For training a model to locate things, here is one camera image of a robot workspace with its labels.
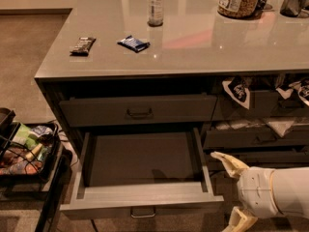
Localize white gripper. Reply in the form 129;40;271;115
211;152;279;232

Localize grey drawer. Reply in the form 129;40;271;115
203;123;309;150
60;94;216;127
212;90;309;121
61;129;223;219
204;149;309;172

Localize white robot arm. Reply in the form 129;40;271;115
211;152;309;232

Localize white snack bags in drawer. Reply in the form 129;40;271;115
214;117;296;137

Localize grey drawer cabinet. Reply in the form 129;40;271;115
34;0;309;179

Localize black white chip bag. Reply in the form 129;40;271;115
276;78;309;106
222;76;250;109

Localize blue snack packet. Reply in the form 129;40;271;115
118;35;151;53

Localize large nut jar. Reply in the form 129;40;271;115
218;0;258;18

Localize dark glass container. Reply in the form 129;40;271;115
280;0;309;17

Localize brown candy bar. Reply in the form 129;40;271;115
70;37;96;56

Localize clear plastic bottle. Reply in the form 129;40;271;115
148;0;164;26

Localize green snack bag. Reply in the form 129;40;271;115
13;124;53;160

